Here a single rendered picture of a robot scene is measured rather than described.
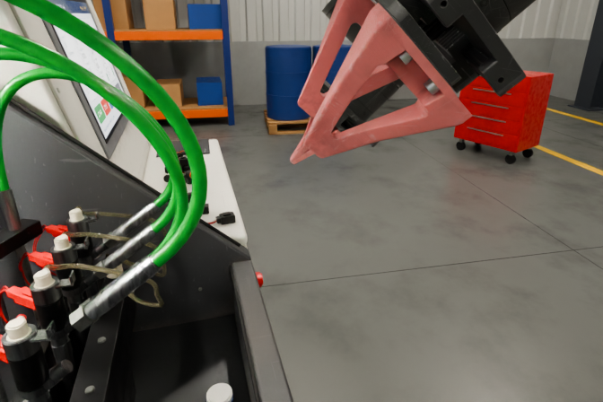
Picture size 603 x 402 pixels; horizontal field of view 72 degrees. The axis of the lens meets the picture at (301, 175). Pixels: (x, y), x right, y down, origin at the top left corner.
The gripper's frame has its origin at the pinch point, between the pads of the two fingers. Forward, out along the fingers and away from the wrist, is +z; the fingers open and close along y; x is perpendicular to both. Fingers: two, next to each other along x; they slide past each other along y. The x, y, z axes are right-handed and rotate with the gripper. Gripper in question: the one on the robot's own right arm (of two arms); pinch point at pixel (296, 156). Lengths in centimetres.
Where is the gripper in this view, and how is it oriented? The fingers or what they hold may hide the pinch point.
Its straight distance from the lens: 52.0
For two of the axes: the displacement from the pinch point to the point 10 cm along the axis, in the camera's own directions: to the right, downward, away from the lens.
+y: -7.2, -6.4, -2.7
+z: -6.9, 6.8, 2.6
